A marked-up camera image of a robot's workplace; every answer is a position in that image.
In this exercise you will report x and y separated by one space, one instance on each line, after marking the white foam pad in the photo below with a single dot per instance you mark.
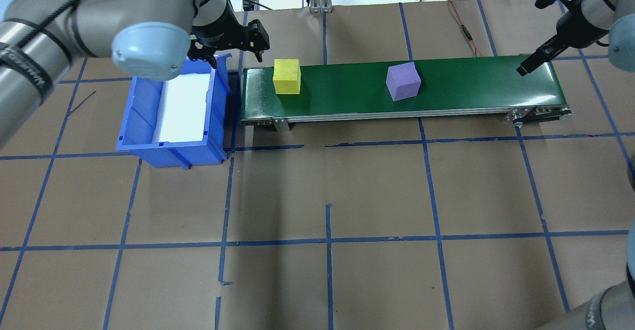
183 106

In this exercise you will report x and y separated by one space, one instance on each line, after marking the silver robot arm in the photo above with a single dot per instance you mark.
620 2
149 12

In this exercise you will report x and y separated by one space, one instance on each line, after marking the yellow foam block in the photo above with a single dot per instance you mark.
286 77

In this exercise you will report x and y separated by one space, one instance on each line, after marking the green belt conveyor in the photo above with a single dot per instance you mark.
471 87

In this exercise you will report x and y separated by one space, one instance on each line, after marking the blue plastic storage bin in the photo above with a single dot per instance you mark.
141 111

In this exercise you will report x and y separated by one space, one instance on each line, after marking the purple foam block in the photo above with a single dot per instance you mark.
403 82

